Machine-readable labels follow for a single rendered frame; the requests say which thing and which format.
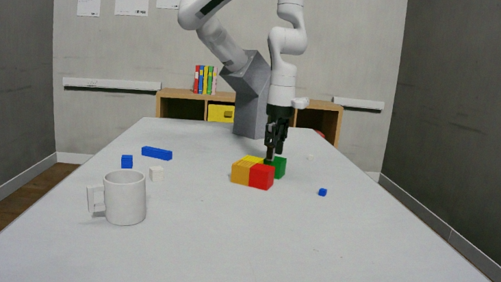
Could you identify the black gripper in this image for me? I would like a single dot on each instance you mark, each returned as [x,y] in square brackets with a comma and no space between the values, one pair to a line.
[276,130]

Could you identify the dark green cube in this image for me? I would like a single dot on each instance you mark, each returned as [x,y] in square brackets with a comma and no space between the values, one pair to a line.
[280,164]

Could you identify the white mug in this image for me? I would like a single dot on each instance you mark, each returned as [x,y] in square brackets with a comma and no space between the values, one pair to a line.
[124,197]

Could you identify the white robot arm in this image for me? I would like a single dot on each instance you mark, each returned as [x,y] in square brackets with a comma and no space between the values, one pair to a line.
[200,15]

